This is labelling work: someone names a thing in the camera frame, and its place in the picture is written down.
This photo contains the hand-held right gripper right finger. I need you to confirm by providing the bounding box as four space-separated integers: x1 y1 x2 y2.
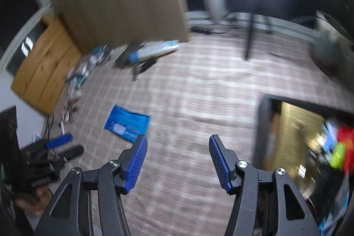
209 134 317 236

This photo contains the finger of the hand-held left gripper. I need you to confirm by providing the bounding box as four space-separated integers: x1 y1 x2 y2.
46 133 74 149
59 145 85 162

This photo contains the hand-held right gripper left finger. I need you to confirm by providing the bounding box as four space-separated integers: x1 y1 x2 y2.
33 134 148 236

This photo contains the key bunch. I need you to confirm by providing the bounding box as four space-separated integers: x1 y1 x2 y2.
62 99 79 123

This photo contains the blue plastic packet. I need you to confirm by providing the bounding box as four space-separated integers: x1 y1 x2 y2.
104 105 151 142

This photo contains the black container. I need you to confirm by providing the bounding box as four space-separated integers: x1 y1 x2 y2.
253 95 354 236

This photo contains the person's left hand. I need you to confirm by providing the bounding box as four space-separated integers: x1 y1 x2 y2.
15 186 53 211

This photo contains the clear plastic bag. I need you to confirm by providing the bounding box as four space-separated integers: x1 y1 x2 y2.
66 62 92 87

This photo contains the wooden plank cabinet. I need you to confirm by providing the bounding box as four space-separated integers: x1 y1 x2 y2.
10 16 83 115

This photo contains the gold snack packet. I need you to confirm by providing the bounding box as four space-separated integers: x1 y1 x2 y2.
279 102 327 170

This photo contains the grey textured card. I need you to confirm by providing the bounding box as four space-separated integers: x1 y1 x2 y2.
115 44 139 69

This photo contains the white tube with blue cap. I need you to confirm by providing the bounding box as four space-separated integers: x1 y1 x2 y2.
129 40 180 62

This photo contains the yellow-green packet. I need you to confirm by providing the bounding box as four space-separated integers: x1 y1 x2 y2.
330 142 346 169

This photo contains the red packet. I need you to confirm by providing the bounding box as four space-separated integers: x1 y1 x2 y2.
336 127 354 170

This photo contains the black light stand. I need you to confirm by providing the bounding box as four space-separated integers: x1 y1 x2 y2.
245 12 258 61

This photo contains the grey cushioned seat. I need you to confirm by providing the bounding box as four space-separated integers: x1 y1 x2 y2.
311 11 354 76

